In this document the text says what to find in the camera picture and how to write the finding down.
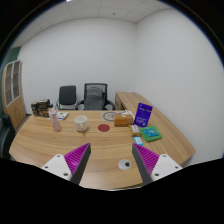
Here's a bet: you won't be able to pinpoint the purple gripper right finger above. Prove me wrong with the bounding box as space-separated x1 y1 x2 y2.
132 143 182 185

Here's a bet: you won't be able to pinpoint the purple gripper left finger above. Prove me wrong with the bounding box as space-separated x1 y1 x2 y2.
42 143 91 185

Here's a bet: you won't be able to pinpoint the small blue packet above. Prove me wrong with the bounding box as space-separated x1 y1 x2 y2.
133 137 143 146

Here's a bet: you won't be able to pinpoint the green book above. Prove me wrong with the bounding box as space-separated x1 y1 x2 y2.
139 126 162 142

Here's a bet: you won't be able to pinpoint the wooden side desk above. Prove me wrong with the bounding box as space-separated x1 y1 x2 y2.
115 92 196 164

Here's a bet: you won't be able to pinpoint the small yellow packet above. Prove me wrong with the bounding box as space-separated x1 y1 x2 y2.
130 125 141 137

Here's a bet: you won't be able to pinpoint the red round coaster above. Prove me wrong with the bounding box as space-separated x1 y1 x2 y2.
98 124 110 132

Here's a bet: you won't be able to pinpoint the white green booklet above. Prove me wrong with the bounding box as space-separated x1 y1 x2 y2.
57 112 69 120

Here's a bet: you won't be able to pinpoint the brown cardboard box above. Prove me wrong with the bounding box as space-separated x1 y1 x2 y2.
114 114 133 127

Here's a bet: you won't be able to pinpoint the grey round coaster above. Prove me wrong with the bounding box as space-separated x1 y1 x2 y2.
102 111 115 122

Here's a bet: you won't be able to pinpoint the dark stacked boxes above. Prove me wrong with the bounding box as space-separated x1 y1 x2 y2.
31 99 50 117

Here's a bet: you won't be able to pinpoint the black office chair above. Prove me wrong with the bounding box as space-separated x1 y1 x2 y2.
56 85 77 110

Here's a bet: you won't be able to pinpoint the black chair at left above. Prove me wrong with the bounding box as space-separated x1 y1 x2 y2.
0 114 16 159

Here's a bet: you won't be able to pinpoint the grey mesh office chair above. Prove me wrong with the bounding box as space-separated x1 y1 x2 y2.
75 83 115 110

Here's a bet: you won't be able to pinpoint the wooden glass-door cabinet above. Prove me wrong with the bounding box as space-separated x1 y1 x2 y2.
2 60 26 129

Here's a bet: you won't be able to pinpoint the desk cable grommet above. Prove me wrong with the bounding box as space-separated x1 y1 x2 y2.
118 159 131 170

